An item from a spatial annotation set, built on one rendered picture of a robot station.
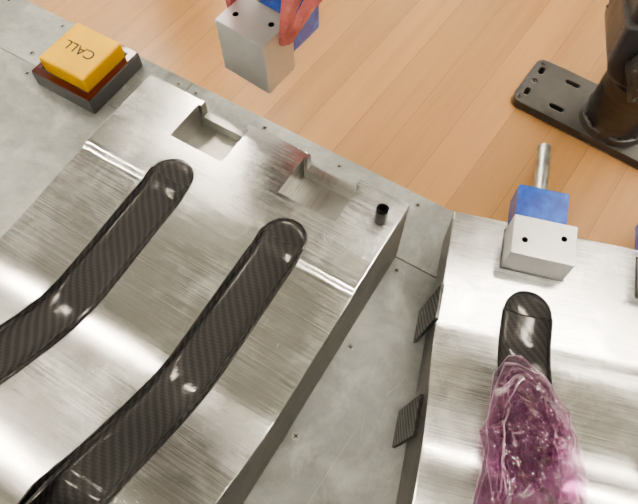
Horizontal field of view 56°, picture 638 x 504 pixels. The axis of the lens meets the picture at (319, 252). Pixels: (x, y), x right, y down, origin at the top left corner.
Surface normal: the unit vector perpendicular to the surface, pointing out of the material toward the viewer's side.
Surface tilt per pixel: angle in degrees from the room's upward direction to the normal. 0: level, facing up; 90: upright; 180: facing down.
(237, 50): 91
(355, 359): 0
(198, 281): 4
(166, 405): 22
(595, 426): 29
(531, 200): 0
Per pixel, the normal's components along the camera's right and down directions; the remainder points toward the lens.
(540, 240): 0.00, -0.45
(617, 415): 0.12, -0.81
